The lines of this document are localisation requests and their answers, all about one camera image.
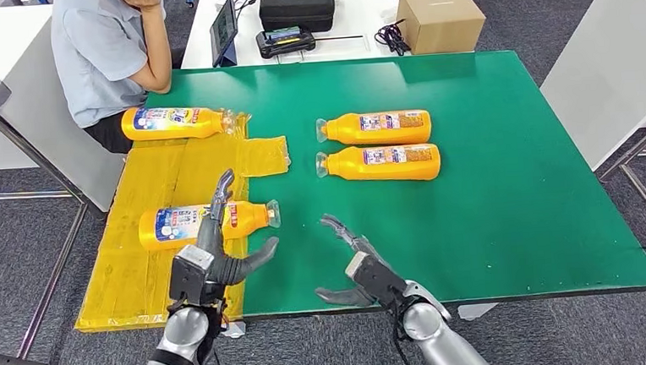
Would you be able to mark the black tablet with stand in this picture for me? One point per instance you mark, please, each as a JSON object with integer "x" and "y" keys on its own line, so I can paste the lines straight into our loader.
{"x": 223, "y": 27}

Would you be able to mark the brown cardboard box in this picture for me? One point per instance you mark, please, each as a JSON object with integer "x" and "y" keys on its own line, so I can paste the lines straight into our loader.
{"x": 443, "y": 22}

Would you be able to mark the white table foot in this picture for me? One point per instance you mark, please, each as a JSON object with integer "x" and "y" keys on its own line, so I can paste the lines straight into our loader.
{"x": 234, "y": 329}
{"x": 477, "y": 312}

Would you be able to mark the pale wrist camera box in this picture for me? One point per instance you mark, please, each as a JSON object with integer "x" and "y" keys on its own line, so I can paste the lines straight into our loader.
{"x": 191, "y": 273}
{"x": 376, "y": 279}

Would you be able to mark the black handheld controller with screen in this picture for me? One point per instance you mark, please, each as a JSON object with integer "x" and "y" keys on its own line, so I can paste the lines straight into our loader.
{"x": 285, "y": 43}

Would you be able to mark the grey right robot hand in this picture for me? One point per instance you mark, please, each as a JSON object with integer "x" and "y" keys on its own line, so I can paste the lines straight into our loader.
{"x": 369, "y": 248}

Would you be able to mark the person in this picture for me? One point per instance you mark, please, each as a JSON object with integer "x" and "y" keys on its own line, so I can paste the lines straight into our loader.
{"x": 96, "y": 55}

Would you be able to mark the white desk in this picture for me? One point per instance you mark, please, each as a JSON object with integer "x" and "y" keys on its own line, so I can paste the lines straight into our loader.
{"x": 358, "y": 5}

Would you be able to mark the metal table frame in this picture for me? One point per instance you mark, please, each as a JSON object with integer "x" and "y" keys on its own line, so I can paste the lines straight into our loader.
{"x": 636, "y": 148}

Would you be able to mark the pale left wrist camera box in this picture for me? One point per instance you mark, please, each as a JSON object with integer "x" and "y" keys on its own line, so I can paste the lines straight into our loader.
{"x": 191, "y": 273}

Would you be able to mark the black zip carrying case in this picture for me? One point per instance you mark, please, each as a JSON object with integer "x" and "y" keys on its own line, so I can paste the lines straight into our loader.
{"x": 297, "y": 12}

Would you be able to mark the orange detergent bottle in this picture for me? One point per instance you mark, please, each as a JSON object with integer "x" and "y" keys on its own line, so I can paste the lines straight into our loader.
{"x": 185, "y": 128}
{"x": 351, "y": 168}
{"x": 252, "y": 219}
{"x": 349, "y": 134}

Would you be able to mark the person's right forearm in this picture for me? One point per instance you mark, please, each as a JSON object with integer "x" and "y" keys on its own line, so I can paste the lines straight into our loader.
{"x": 156, "y": 51}

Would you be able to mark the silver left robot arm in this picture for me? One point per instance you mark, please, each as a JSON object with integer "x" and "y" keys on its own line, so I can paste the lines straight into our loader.
{"x": 181, "y": 336}

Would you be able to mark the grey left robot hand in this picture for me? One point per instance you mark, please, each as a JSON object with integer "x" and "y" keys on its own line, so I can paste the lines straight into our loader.
{"x": 215, "y": 255}

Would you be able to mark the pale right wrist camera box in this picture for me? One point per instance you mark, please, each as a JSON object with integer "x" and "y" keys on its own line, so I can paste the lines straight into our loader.
{"x": 376, "y": 279}

